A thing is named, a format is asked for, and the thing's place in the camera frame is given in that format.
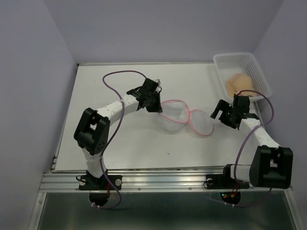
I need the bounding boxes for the white mesh laundry bag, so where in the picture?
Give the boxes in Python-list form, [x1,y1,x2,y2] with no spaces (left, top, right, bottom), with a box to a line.
[156,100,214,136]

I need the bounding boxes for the beige bra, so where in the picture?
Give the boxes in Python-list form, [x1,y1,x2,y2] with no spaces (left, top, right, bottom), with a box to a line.
[226,73,257,98]

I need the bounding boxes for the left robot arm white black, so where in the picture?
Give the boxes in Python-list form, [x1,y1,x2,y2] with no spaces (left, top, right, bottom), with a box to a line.
[73,78,163,189]

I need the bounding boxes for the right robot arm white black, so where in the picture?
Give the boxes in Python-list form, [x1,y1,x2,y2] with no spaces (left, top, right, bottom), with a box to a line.
[206,95,293,189]

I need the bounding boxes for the white plastic basket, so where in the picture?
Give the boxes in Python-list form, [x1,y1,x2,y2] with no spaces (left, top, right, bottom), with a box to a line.
[213,53,272,102]

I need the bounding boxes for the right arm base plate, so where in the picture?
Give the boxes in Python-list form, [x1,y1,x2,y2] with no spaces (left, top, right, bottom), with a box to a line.
[203,164,250,189]

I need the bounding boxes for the aluminium rail frame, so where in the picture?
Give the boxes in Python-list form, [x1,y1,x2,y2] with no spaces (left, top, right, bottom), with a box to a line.
[29,63,304,230]

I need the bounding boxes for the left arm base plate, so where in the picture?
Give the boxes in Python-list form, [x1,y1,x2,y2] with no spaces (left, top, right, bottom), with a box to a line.
[75,174,122,191]

